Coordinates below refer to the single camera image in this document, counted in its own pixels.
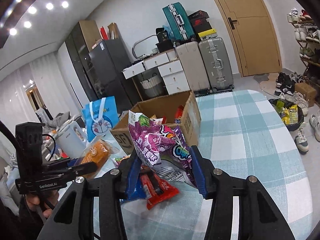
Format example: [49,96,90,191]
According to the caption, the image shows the rows of assorted shoes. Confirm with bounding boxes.
[286,7,320,85]

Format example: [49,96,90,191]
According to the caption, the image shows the small cardboard box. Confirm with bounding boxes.
[294,82,318,108]

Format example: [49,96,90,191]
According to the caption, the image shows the brown cardboard box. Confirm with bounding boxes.
[110,90,202,156]

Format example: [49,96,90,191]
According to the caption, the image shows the clear orange cake packet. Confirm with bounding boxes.
[79,137,121,178]

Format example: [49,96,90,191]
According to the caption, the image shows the black trash bin with wrappers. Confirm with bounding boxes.
[268,98,305,132]

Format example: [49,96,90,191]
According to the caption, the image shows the beige suitcase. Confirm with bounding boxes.
[175,41,211,92]

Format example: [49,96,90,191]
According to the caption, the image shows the black sneakers pair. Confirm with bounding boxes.
[274,72,296,96]

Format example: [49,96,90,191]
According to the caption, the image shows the person's left hand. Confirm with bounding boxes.
[25,189,60,218]

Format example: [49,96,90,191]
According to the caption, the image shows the silver suitcase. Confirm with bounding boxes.
[198,37,235,93]

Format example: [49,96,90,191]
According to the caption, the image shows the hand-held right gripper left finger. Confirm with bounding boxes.
[37,153,143,240]

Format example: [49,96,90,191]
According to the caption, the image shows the white green sneaker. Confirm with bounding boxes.
[294,127,310,153]

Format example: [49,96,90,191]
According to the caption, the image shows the grey refrigerator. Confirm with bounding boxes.
[88,39,133,106]

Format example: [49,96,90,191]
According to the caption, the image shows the black bag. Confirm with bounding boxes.
[155,27,173,43]

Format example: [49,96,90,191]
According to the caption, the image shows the row of ceiling spotlights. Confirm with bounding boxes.
[7,0,69,37]

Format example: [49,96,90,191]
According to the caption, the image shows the stack of shoe boxes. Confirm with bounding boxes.
[187,10,218,41]

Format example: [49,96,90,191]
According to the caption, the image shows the woven laundry basket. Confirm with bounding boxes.
[139,73,166,98]

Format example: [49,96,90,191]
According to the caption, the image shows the white desk with drawers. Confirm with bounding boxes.
[121,50,179,80]

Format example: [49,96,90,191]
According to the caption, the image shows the dark tall cabinet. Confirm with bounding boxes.
[64,20,103,103]

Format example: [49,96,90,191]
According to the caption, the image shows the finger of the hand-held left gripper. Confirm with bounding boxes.
[66,157,85,168]
[71,161,98,179]

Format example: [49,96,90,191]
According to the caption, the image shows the wooden door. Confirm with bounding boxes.
[202,0,283,77]

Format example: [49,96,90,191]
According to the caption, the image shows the teal checked tablecloth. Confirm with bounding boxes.
[96,89,308,240]

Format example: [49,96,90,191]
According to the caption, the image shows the black door handle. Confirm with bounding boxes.
[227,17,239,30]

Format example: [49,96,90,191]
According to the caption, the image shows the purple white snack packet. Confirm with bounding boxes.
[128,110,198,188]

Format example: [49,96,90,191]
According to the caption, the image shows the white electric kettle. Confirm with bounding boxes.
[56,119,87,156]

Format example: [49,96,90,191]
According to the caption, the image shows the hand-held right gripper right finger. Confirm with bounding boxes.
[189,145,300,240]

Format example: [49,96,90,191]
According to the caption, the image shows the white sneakers pair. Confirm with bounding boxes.
[278,91,310,110]

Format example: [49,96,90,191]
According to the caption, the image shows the wooden shoe rack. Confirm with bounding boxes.
[292,21,320,87]

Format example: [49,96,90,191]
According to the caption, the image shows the orange red noodle snack packet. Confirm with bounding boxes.
[174,106,186,124]

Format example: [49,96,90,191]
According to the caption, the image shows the white drawer cabinet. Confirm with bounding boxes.
[157,60,191,95]

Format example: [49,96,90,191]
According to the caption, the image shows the teal suitcase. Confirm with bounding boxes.
[162,2,196,43]

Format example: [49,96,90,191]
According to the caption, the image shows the blue cartoon tote bag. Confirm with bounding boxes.
[82,96,119,143]

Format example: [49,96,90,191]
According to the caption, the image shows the blue snack packet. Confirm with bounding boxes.
[120,177,151,203]

